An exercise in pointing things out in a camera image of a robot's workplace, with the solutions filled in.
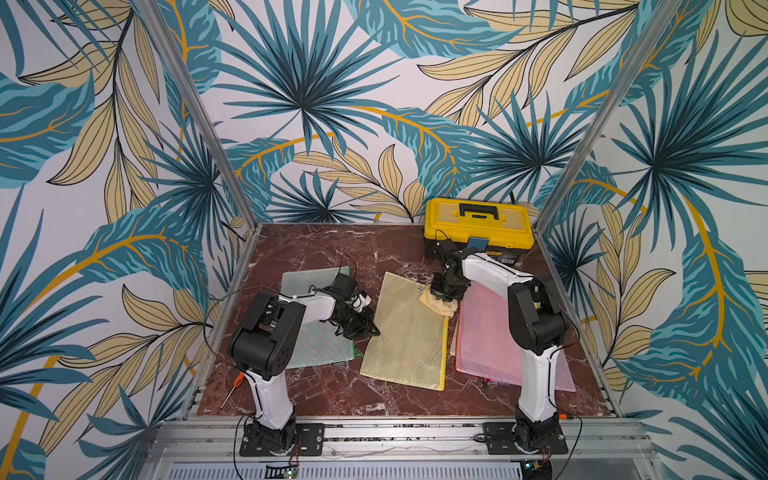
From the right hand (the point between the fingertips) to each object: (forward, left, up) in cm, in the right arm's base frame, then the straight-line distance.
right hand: (437, 295), depth 99 cm
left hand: (-13, +20, 0) cm, 24 cm away
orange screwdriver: (-36, -28, -2) cm, 46 cm away
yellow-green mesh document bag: (-15, +10, -2) cm, 18 cm away
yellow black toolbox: (+17, -23, +16) cm, 33 cm away
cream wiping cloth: (-6, -1, +2) cm, 6 cm away
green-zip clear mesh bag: (-16, +36, +2) cm, 40 cm away
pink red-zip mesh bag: (-17, -13, -1) cm, 21 cm away
